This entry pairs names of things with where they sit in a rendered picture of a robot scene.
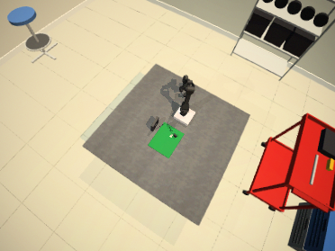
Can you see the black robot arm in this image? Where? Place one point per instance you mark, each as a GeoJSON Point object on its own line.
{"type": "Point", "coordinates": [189, 88]}

